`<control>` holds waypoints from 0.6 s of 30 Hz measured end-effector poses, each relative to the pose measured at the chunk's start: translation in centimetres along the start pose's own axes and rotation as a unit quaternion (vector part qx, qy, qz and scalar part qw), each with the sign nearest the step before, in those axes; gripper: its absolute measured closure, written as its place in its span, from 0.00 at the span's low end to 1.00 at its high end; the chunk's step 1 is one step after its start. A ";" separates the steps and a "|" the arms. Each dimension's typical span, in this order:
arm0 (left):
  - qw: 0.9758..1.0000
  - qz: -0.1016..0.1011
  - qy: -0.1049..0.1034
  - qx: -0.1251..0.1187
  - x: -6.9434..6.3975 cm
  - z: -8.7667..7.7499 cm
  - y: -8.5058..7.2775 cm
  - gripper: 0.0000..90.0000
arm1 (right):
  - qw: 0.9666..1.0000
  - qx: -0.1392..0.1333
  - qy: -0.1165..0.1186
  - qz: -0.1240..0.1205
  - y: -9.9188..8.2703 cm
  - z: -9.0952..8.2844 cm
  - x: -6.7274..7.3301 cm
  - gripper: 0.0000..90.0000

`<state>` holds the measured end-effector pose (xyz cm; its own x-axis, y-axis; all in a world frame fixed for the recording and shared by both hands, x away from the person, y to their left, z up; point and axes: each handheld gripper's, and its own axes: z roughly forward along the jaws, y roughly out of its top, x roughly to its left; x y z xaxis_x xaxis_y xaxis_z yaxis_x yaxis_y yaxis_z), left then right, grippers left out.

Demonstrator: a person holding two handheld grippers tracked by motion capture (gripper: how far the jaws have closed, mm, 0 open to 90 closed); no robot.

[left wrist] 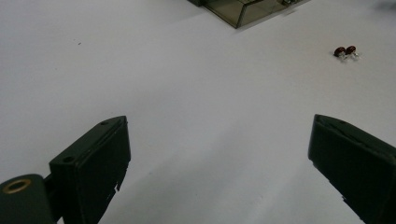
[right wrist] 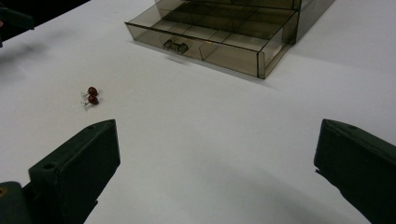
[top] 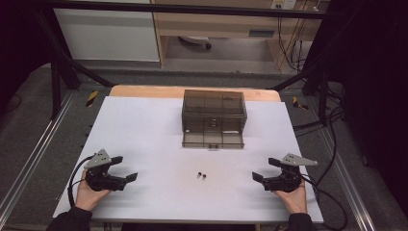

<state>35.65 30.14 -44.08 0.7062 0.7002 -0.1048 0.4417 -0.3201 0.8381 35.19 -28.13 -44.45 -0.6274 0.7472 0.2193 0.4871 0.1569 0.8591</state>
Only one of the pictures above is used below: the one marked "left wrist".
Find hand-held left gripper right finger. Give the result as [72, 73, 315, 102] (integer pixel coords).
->
[307, 114, 396, 224]

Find smoky clear plastic box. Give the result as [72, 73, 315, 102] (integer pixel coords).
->
[187, 0, 307, 30]

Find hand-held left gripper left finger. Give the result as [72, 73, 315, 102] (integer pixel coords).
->
[49, 115, 132, 224]

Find red bead ear stud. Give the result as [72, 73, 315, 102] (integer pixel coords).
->
[332, 46, 347, 62]
[345, 45, 360, 60]

